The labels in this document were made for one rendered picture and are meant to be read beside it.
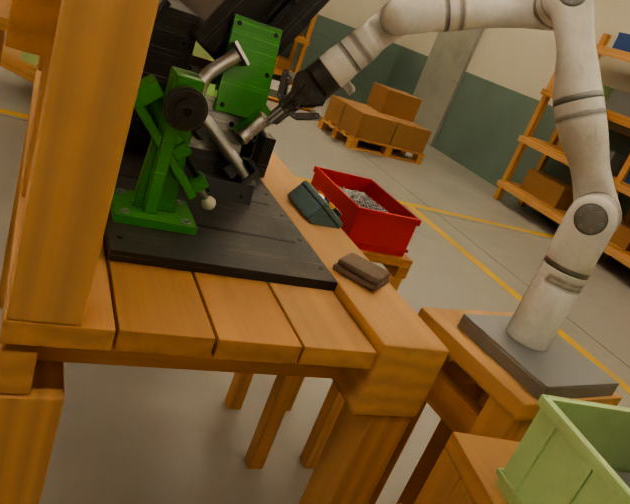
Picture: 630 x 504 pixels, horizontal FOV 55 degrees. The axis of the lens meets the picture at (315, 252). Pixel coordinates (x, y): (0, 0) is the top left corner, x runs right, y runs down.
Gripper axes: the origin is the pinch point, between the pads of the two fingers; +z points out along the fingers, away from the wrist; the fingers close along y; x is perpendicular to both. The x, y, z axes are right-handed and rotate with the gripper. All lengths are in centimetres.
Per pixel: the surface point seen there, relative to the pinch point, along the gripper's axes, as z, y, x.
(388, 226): -1, 30, 45
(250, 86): 2.1, -11.7, 8.6
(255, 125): 6.0, -3.6, 7.2
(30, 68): 166, -229, 272
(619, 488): -14, 77, -44
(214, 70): 5.0, -16.0, -0.2
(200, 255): 21.5, 18.3, -24.4
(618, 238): -134, 152, 536
